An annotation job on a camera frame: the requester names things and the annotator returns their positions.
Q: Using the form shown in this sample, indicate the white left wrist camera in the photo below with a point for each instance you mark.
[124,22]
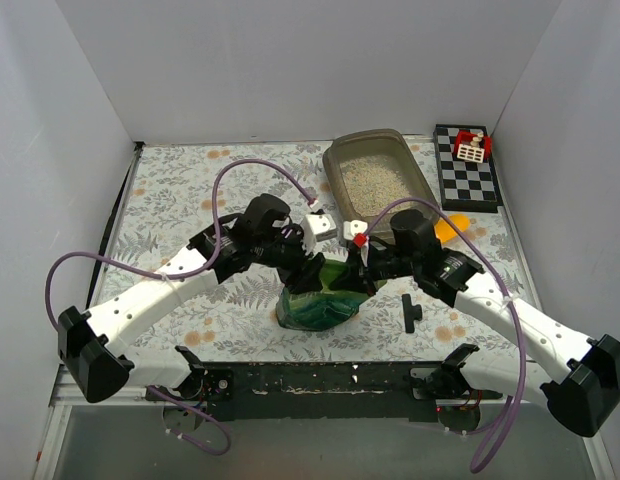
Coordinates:
[317,228]

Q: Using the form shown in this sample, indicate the red white toy block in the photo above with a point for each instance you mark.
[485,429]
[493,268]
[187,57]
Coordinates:
[472,147]

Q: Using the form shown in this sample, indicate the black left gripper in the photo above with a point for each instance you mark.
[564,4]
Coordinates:
[306,267]

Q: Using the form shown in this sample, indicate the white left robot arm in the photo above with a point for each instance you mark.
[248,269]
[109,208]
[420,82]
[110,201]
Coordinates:
[97,345]

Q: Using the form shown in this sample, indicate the yellow plastic scoop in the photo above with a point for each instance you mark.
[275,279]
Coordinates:
[447,231]

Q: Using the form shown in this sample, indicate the grey litter box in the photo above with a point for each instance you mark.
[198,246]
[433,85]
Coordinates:
[369,170]

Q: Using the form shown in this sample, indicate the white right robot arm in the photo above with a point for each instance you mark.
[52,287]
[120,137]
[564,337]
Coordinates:
[576,377]

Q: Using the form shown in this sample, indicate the black bag clip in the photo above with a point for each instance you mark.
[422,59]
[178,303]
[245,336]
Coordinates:
[412,314]

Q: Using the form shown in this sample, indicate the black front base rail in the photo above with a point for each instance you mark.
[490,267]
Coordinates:
[335,390]

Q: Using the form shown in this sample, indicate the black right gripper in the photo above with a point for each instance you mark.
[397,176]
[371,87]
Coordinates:
[360,270]

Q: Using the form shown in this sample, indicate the green cat litter bag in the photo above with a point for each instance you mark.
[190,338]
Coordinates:
[323,310]

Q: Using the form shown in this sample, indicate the black white chessboard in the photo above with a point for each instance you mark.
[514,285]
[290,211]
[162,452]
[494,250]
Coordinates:
[467,186]

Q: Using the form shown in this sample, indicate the floral table mat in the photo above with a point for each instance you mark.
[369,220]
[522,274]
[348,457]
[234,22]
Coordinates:
[172,195]

